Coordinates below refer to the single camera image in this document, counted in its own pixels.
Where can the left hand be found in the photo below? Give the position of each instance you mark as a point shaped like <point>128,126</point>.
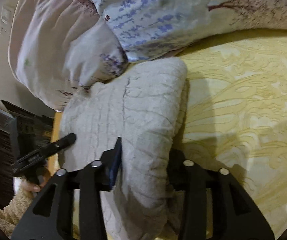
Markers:
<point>33,183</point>

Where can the dark bedside furniture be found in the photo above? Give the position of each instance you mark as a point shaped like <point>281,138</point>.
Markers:
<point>37,129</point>

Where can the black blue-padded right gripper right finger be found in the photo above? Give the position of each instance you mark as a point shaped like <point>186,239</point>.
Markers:
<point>234,214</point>

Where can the white floral pillow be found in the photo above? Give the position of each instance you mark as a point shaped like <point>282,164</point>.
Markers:
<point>59,46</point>

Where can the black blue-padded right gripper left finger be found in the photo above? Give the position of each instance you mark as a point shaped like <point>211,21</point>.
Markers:
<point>50,216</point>

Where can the white blue floral duvet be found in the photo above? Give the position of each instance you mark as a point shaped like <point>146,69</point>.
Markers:
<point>147,29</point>

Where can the white wall socket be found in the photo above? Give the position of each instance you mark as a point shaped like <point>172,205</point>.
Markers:
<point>6,19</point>

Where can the yellow orange patterned bedsheet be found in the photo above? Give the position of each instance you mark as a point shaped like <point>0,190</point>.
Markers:
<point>236,115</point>

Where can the beige fuzzy sleeve forearm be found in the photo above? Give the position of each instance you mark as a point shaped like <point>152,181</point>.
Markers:
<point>11,214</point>

